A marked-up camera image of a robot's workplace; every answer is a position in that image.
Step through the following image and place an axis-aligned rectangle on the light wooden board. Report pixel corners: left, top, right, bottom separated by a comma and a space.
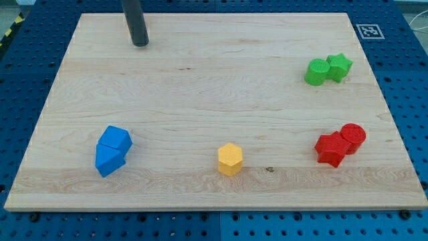
5, 13, 427, 212

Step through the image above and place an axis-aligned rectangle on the yellow hexagon block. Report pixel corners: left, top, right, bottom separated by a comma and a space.
217, 143, 243, 176

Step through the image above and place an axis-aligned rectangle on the blue cube block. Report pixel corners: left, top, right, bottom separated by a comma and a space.
98, 125, 133, 157

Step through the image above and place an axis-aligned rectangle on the green cylinder block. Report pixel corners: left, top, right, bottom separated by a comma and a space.
304, 58, 330, 86

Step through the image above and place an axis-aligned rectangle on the blue triangle block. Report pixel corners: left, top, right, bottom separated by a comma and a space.
95, 144, 126, 177

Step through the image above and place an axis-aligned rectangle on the red star block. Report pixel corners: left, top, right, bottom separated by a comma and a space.
314, 131, 351, 168

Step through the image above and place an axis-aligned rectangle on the green star block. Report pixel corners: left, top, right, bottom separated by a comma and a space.
326, 53, 353, 83

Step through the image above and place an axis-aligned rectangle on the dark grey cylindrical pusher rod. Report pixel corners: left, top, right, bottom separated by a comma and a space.
121, 0, 149, 47

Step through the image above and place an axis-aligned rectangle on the red cylinder block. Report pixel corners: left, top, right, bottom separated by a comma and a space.
340, 123, 366, 155

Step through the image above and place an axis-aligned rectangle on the white fiducial marker tag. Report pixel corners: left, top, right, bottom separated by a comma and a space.
356, 23, 385, 39

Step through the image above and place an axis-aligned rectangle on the black bolt left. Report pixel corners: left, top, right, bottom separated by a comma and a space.
29, 212, 40, 223

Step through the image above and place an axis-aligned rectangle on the black bolt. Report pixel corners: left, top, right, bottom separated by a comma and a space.
399, 210, 412, 220
29, 212, 40, 223

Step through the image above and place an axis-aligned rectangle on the black bolt right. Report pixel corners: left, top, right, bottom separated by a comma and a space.
399, 210, 412, 220

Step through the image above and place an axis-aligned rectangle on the white cable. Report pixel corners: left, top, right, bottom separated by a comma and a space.
408, 9, 428, 33

